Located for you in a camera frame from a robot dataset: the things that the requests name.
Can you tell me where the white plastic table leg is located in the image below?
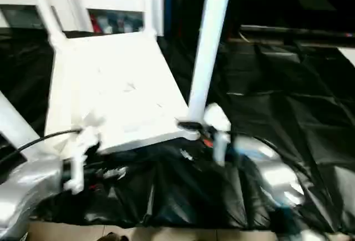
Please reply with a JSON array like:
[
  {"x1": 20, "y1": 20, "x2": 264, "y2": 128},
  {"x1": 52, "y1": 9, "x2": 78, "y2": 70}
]
[
  {"x1": 142, "y1": 0, "x2": 158, "y2": 36},
  {"x1": 187, "y1": 0, "x2": 234, "y2": 123},
  {"x1": 27, "y1": 0, "x2": 68, "y2": 48},
  {"x1": 0, "y1": 92, "x2": 40, "y2": 160}
]

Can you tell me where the white plastic table top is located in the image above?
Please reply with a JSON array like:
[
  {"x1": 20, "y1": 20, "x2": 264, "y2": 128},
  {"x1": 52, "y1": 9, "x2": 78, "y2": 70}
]
[{"x1": 43, "y1": 31, "x2": 201, "y2": 159}]

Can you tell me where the black plastic mat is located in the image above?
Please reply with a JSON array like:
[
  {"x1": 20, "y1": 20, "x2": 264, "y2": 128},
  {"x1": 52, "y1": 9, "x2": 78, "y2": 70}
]
[{"x1": 0, "y1": 27, "x2": 355, "y2": 235}]

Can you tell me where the white flat board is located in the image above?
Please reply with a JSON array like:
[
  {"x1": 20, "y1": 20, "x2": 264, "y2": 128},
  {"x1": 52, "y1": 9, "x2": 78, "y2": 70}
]
[{"x1": 336, "y1": 46, "x2": 355, "y2": 67}]

